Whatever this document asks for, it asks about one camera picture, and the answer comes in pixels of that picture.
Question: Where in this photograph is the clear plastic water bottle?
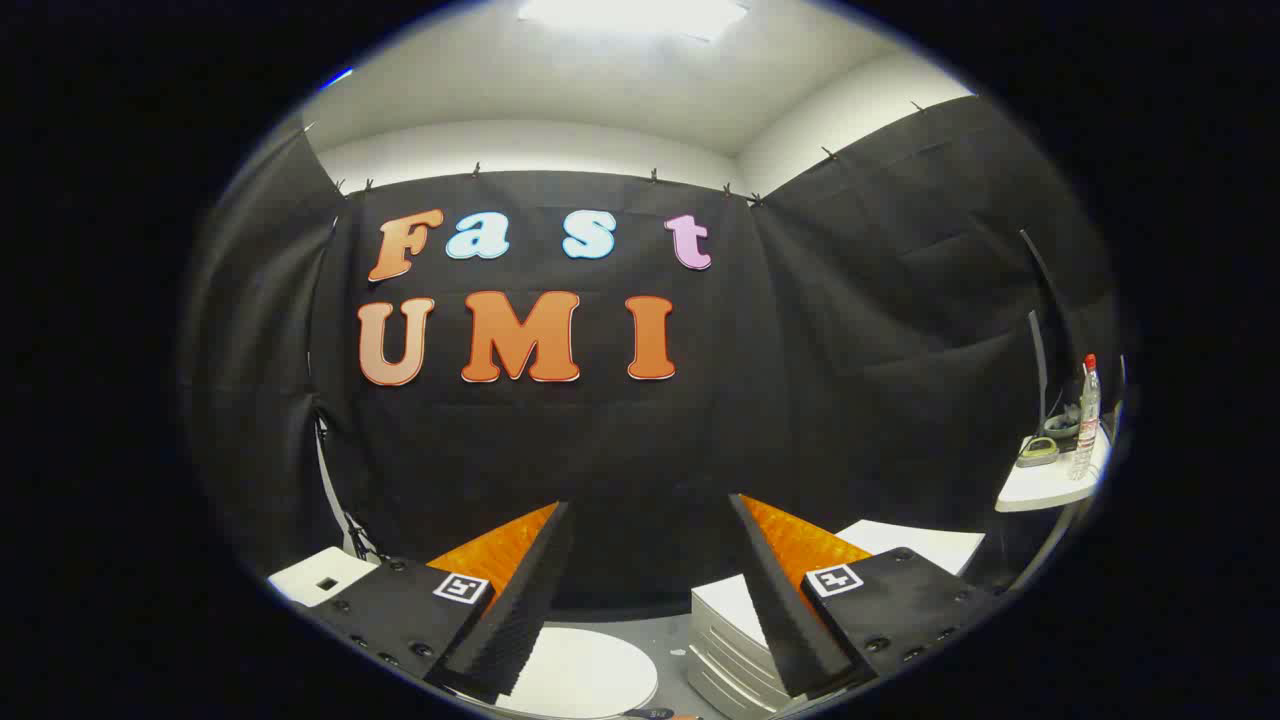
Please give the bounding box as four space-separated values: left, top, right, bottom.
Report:
1068 354 1103 482

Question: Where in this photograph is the ceiling light panel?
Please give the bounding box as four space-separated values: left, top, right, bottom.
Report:
515 0 751 43

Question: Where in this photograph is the black backdrop cloth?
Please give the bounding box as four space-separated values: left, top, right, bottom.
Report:
180 95 1121 613

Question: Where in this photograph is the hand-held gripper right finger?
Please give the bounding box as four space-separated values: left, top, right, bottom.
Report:
728 493 1003 701

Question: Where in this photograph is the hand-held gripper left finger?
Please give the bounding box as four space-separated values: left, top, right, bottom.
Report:
305 500 576 699

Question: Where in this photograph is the white side table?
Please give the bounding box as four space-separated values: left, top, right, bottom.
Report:
995 425 1113 514

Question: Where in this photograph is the white backdrop stand pole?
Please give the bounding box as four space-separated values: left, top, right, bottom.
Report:
314 410 383 563

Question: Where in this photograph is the white drawer cabinet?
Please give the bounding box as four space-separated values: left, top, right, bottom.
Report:
688 520 986 719

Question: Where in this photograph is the thin grey upright panel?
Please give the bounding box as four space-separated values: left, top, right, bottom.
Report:
1028 310 1050 433

